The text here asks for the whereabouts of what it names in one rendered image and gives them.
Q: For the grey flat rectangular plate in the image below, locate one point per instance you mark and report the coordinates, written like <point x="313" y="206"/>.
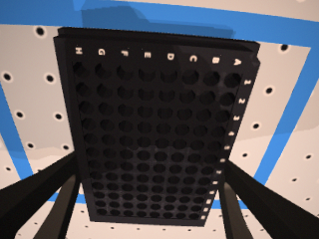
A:
<point x="29" y="77"/>

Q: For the blue tape rectangle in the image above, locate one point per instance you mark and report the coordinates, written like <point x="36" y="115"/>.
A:
<point x="166" y="18"/>

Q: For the black well plate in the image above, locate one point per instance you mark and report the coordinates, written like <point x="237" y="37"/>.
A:
<point x="156" y="153"/>

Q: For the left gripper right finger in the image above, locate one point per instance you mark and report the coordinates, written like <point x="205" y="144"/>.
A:
<point x="281" y="218"/>

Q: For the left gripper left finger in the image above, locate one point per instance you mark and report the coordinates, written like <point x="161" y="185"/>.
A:
<point x="22" y="199"/>

